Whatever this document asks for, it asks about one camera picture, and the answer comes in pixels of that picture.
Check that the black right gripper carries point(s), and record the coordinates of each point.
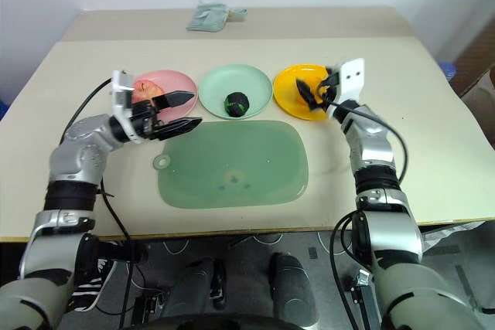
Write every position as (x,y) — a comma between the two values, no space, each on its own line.
(329,84)

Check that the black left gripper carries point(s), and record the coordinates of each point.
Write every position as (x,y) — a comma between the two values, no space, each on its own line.
(142,117)

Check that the yellow item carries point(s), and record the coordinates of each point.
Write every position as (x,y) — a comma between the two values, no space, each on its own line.
(323,92)

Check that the pink red apple toy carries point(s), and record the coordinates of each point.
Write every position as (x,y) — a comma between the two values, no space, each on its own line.
(146,89)

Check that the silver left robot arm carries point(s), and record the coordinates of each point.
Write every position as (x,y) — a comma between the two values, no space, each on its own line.
(73,160)

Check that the dark rounded robot base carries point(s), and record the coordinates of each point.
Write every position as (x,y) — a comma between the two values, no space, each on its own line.
(224,323)

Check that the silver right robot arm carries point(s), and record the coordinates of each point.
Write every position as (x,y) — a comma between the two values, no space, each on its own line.
(373,152)

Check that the pink plate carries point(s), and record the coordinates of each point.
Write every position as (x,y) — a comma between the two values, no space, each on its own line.
(181,82)

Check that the yellow plate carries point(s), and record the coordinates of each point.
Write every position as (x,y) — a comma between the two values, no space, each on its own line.
(288,90)

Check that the dark green round item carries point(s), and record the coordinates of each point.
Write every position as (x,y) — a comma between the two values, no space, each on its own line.
(236,104)

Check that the mint green plate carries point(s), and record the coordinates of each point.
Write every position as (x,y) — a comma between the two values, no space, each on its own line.
(239,82)

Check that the translucent green cutting mat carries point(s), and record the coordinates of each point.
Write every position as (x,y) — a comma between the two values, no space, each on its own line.
(239,160)

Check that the pale green folded bag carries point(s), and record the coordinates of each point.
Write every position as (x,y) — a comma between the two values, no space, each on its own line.
(205,17)

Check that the small green packet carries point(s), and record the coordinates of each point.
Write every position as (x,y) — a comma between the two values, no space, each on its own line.
(236,14)

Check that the blue plastic object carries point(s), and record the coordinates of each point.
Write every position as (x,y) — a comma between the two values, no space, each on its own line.
(4,104)
(448,71)

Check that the brown cardboard box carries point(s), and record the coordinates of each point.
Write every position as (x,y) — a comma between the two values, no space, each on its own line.
(477,59)

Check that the dark rounded robot foot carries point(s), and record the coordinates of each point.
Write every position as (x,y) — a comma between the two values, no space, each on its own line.
(201,287)
(292,287)

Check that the black white striped shoe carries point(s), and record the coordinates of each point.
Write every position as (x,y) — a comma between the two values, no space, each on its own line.
(89,287)

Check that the black box on floor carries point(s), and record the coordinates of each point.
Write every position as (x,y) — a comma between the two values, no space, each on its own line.
(149,307)

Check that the crumpled clear plastic sheet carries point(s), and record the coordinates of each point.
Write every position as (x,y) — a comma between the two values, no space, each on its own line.
(448,235)

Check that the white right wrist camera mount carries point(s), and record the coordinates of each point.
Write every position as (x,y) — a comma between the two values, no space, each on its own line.
(350,82)

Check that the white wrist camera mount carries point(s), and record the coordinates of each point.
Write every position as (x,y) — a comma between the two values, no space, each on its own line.
(350,82)
(123,82)

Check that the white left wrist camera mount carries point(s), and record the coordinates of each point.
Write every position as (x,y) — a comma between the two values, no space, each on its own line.
(123,82)

